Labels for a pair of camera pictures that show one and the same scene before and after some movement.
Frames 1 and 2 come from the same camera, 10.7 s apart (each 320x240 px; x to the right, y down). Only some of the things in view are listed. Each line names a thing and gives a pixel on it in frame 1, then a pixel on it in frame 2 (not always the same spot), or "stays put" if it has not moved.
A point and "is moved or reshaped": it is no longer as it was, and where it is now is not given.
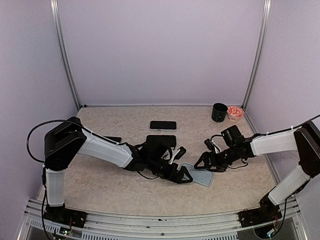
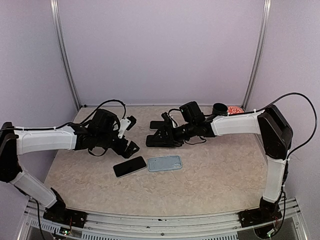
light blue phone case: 201,176 is moved or reshaped
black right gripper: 206,155 → 169,128
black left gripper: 171,176 → 128,152
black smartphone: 163,125 stays put
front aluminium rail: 162,225 stays put
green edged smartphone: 169,140 stays put
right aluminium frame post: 263,34 stays put
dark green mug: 219,112 stays put
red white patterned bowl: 234,113 stays put
